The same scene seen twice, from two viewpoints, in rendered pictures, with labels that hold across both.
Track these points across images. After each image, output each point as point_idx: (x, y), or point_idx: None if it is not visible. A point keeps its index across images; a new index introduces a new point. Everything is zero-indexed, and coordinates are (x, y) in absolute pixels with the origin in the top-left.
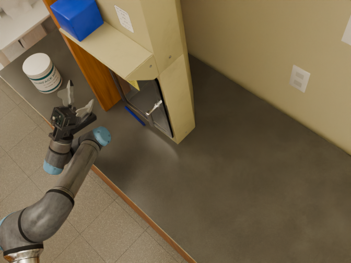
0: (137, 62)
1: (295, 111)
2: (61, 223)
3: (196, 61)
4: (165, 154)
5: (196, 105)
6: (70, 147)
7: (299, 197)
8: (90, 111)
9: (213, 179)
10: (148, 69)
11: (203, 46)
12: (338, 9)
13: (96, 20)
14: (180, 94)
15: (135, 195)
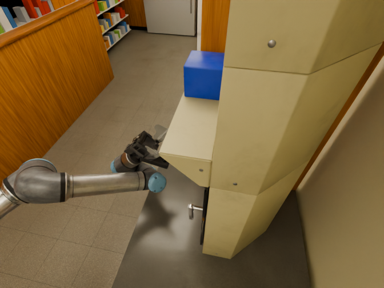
0: (188, 152)
1: None
2: (36, 202)
3: (296, 214)
4: (186, 247)
5: (252, 245)
6: (132, 166)
7: None
8: (155, 156)
9: None
10: (196, 171)
11: (314, 211)
12: None
13: (212, 90)
14: (228, 224)
15: (133, 245)
